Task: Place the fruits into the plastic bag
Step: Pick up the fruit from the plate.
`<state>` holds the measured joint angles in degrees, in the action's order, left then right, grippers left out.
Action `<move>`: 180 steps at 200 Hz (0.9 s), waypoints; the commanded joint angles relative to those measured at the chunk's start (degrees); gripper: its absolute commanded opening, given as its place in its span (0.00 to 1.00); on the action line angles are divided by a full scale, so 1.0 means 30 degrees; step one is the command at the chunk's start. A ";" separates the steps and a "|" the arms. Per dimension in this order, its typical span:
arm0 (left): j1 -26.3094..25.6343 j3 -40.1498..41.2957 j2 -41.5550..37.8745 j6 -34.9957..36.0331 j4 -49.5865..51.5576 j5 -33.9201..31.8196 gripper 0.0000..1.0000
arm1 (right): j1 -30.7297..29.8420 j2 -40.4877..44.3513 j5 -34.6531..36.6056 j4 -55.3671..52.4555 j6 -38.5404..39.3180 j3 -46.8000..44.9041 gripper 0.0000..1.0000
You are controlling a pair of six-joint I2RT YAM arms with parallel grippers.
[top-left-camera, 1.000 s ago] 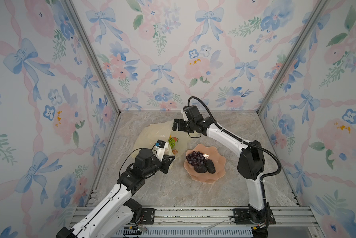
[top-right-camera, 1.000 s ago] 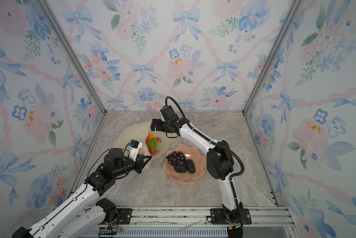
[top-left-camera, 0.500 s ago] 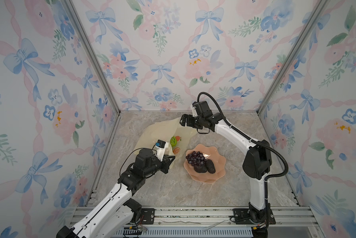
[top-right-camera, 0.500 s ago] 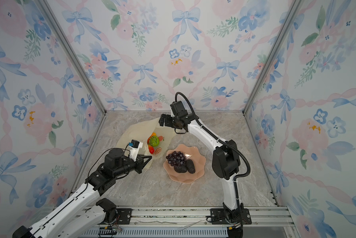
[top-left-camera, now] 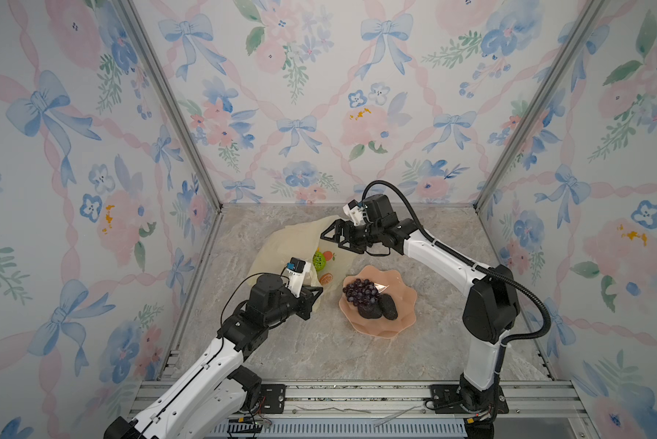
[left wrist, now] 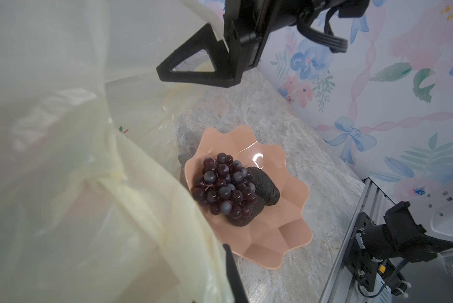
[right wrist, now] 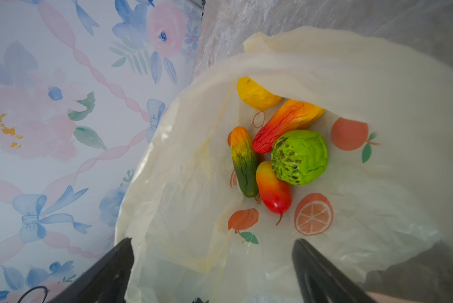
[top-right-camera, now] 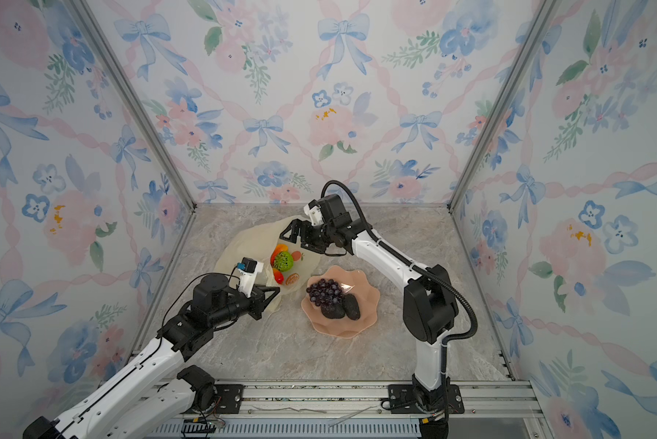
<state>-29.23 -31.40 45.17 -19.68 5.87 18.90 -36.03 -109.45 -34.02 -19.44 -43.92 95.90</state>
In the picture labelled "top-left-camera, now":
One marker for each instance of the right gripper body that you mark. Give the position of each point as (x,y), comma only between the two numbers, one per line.
(358,236)

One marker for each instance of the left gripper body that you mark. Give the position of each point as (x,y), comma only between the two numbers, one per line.
(289,305)

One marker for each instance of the green custard apple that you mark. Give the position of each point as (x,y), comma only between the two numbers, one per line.
(321,259)

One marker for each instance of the yellow plastic bag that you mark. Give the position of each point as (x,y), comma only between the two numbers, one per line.
(302,241)

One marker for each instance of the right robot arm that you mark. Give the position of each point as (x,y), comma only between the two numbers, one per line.
(491,306)

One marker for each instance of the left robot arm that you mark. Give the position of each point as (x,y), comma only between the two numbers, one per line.
(218,384)

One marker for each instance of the purple grape bunch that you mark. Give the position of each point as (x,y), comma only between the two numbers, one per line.
(361,293)

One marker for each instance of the pink scalloped fruit plate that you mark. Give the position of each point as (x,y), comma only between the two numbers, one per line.
(388,282)

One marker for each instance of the dark avocado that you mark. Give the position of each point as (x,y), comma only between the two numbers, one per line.
(370,311)
(388,306)

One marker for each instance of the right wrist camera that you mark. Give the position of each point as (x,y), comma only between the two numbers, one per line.
(356,213)

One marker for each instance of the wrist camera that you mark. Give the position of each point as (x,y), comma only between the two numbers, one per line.
(356,213)
(297,270)

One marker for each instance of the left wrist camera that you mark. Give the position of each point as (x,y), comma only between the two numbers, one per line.
(297,270)

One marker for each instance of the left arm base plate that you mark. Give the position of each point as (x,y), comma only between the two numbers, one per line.
(269,399)

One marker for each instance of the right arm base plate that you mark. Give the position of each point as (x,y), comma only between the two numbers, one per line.
(443,398)

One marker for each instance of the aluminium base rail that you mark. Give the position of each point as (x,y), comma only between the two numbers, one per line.
(397,410)

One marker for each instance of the right aluminium corner post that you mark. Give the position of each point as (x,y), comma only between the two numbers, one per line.
(581,30)

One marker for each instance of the aluminium corner post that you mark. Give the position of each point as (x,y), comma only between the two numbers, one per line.
(140,40)
(581,30)

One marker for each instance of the left aluminium corner post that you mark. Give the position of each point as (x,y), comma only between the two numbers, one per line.
(140,40)

